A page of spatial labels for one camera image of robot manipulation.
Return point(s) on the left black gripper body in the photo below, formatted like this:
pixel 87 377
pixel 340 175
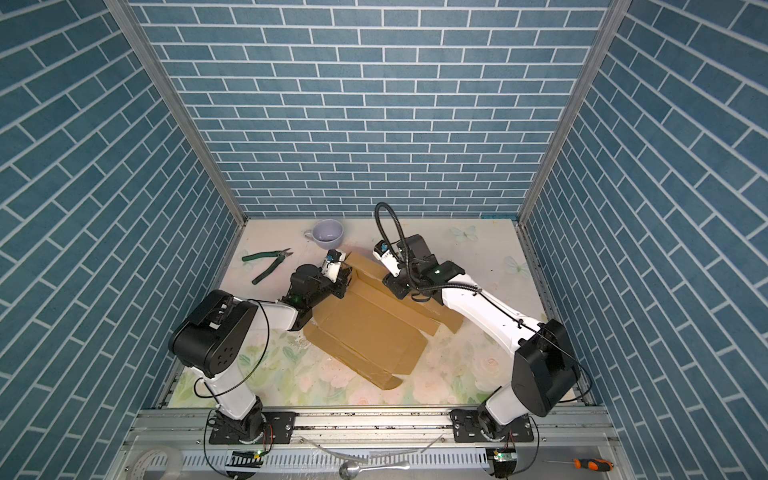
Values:
pixel 324 289

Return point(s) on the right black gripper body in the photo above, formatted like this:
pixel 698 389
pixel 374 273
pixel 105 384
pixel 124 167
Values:
pixel 406 280

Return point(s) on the brown cardboard box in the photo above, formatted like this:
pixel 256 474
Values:
pixel 371 331

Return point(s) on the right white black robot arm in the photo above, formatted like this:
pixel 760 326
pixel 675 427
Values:
pixel 544 368

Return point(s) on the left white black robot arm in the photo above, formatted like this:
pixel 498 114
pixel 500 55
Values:
pixel 210 338

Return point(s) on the lavender ceramic cup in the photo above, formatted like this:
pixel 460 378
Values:
pixel 327 234

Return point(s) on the clear plastic strip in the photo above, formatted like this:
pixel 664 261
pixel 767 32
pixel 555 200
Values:
pixel 372 453

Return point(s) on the metal spoon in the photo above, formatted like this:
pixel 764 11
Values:
pixel 350 470

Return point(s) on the clear tape roll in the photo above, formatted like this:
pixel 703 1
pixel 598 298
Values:
pixel 169 462

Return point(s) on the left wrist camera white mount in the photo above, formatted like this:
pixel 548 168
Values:
pixel 332 264

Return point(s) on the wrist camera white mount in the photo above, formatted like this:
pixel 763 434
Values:
pixel 332 264
pixel 388 258

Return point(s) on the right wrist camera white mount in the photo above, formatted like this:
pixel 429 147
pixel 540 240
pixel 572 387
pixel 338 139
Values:
pixel 388 258

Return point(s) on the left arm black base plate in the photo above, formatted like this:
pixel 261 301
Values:
pixel 252 427

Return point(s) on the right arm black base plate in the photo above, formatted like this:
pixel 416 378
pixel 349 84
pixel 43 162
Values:
pixel 474 426

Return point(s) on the aluminium front rail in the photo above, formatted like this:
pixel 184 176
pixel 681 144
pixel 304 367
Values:
pixel 373 426

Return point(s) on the orange handled screwdriver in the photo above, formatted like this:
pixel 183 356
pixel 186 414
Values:
pixel 593 464

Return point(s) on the aluminium corner post right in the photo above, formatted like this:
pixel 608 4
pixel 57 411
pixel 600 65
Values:
pixel 596 55

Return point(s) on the aluminium corner post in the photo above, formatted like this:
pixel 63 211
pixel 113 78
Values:
pixel 596 55
pixel 129 25

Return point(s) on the aluminium corner post left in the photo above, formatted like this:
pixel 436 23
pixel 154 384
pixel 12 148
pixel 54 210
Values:
pixel 129 25

